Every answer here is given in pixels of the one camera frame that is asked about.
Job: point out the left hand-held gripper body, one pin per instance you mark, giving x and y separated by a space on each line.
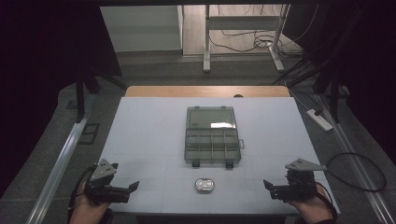
104 189

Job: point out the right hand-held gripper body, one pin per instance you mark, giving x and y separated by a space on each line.
295 186

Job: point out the person's left hand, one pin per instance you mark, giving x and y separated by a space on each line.
88 211

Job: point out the person's right hand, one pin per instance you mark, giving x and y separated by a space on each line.
311 210

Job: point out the white power strip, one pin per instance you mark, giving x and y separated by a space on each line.
319 120

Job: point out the small silver oval tin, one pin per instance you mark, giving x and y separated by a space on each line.
205 185

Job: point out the black plug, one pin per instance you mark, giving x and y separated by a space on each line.
318 112

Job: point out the clear grey compartment box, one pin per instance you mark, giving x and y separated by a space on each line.
212 137

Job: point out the black metal stand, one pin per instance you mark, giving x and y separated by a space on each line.
81 90
334 93

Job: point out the wooden table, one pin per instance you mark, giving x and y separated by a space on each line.
186 91

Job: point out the white cabinet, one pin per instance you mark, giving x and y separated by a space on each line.
141 28

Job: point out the aluminium rail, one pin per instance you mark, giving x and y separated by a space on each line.
59 168
361 161

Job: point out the white desk frame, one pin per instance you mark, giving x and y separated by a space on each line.
239 22

